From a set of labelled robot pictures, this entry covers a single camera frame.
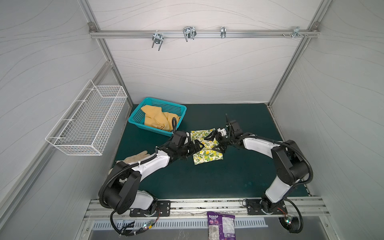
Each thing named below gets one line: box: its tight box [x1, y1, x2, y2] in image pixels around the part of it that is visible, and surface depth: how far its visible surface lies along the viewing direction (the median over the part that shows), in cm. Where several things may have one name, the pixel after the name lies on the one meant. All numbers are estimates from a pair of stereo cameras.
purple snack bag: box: [207, 211, 236, 240], surface depth 69 cm
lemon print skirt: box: [190, 128, 224, 165], surface depth 92 cm
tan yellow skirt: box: [141, 105, 181, 132], surface depth 110 cm
